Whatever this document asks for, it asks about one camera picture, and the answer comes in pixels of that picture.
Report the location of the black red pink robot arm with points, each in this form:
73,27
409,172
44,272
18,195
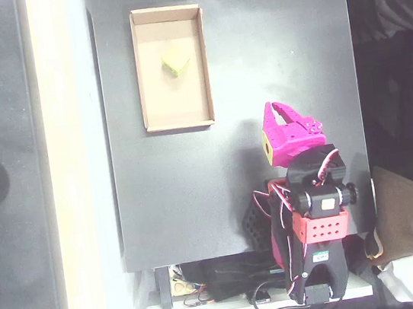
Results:
325,272

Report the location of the small black adapter module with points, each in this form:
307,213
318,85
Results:
263,295

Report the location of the shallow cardboard box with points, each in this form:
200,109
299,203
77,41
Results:
176,101

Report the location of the black fabric pouch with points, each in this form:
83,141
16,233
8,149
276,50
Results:
231,276

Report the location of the green cube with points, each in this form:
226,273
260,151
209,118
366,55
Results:
174,62

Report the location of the black table clamp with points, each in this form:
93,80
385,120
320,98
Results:
164,289

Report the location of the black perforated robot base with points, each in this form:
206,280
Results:
253,228

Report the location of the brown plush toy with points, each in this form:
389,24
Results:
396,220

